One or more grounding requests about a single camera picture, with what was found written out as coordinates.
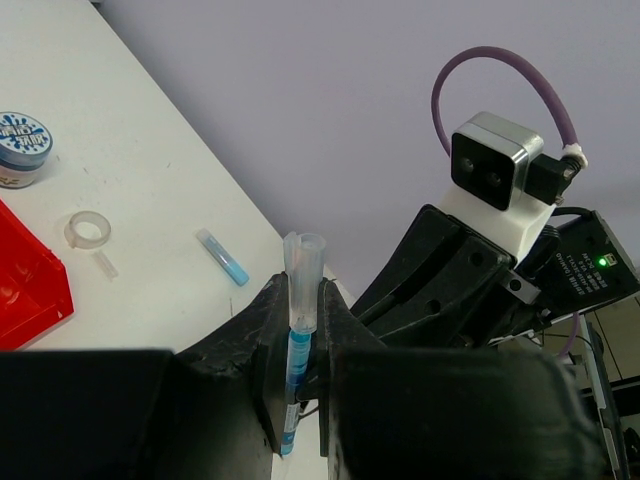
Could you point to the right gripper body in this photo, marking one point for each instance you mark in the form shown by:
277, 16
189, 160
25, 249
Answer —
446, 286

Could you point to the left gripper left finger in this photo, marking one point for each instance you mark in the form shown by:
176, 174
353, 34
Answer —
143, 414

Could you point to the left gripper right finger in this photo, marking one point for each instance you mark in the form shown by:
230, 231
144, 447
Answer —
407, 413

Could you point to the blue pen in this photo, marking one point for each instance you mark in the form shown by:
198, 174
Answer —
298, 354

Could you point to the clear pen cap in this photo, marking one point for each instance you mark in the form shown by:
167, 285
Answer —
304, 259
105, 265

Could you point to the blue highlighter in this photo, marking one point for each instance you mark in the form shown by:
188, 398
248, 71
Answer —
226, 261

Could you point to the red four-compartment tray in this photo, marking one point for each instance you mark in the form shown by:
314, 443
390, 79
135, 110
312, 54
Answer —
35, 290

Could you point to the clear tape roll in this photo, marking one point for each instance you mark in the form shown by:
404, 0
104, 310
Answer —
87, 230

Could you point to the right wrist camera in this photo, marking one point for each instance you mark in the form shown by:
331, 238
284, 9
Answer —
504, 187

